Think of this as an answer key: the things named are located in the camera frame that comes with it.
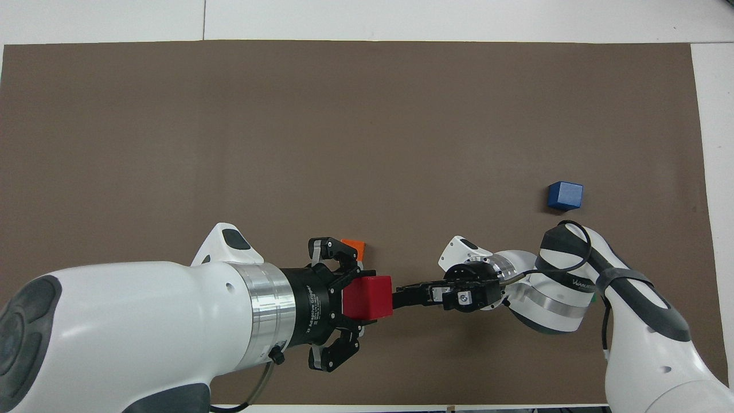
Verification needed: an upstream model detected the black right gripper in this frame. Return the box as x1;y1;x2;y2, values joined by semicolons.
392;278;503;313

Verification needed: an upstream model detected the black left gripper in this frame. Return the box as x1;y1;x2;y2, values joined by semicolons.
281;237;377;373

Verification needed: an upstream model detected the red wooden block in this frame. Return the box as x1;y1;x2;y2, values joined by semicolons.
342;275;394;321

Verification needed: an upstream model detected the blue wooden block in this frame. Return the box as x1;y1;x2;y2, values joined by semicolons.
546;181;584;211

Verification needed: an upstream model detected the brown table mat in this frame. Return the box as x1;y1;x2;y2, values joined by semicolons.
0;40;732;407

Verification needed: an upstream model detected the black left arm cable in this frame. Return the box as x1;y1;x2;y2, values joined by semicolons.
209;360;277;413

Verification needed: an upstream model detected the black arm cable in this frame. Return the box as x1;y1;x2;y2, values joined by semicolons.
498;220;612;361
209;360;277;413

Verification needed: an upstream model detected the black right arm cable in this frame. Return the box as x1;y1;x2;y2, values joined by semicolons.
498;220;612;361

